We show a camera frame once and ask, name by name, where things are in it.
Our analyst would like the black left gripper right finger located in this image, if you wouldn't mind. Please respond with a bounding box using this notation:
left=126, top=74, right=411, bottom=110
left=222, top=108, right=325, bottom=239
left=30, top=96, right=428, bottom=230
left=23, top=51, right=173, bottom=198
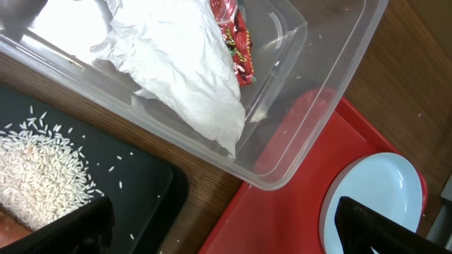
left=334, top=196, right=448, bottom=254

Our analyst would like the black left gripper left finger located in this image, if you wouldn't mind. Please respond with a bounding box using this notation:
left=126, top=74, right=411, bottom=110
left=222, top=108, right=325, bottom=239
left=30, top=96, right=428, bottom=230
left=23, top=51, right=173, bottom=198
left=1, top=197, right=115, bottom=254

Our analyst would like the white rice pile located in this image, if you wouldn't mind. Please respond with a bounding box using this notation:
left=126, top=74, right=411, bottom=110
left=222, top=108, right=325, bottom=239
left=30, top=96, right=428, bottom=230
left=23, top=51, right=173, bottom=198
left=1, top=107, right=106, bottom=246

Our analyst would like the white napkin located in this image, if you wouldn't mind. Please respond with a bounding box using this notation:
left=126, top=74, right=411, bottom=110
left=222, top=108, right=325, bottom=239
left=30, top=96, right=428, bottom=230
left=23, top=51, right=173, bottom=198
left=91, top=0, right=245, bottom=157

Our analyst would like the red snack wrapper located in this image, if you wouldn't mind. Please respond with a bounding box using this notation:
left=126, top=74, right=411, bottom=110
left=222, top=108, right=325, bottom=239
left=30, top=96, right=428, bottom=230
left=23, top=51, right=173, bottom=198
left=210, top=0, right=256, bottom=87

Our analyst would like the black waste tray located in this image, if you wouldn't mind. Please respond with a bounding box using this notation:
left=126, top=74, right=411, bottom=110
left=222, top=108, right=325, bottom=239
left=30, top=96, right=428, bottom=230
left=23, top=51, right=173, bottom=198
left=1, top=87, right=189, bottom=254

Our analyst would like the grey dishwasher rack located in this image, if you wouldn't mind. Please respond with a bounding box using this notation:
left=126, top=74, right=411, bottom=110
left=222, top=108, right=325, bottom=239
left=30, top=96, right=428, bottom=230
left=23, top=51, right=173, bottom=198
left=427, top=176, right=452, bottom=250

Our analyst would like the light blue plate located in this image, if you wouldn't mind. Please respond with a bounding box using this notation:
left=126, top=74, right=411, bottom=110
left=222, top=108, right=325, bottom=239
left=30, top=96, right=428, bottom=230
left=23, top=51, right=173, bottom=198
left=319, top=152, right=423, bottom=253

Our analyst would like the red plastic tray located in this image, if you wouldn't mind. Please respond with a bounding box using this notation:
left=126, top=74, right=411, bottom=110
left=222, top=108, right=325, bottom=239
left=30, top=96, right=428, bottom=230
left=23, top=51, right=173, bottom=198
left=197, top=87, right=429, bottom=254

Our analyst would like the clear plastic bin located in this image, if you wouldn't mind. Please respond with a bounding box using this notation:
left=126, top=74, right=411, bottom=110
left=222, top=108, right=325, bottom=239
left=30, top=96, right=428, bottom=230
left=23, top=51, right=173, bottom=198
left=1, top=0, right=388, bottom=191

